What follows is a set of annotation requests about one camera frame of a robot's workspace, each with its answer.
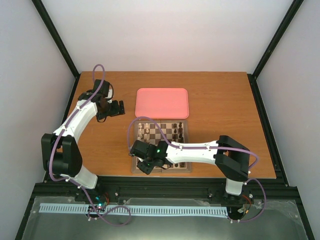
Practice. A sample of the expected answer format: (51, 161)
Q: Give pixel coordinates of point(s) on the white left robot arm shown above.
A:
(61, 156)

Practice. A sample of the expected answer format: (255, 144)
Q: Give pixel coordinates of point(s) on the right black corner post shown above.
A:
(284, 24)

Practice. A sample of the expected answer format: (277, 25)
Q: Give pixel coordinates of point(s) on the black aluminium frame rail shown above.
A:
(212, 190)

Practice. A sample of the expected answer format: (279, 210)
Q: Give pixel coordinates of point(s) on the wooden chess board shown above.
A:
(154, 136)

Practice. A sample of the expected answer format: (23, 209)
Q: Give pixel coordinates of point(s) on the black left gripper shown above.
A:
(116, 111)

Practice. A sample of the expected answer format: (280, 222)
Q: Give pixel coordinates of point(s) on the pink plastic tray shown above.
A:
(162, 103)

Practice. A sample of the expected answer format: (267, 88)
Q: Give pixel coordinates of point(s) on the left black corner post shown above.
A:
(44, 15)

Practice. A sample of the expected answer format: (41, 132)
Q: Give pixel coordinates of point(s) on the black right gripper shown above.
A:
(147, 170)

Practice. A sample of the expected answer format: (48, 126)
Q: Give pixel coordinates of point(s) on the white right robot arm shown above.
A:
(228, 155)

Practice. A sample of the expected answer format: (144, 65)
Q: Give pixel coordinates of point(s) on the light blue slotted cable duct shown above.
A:
(136, 210)

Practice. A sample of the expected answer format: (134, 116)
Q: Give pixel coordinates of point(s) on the black corner post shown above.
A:
(44, 15)
(284, 24)

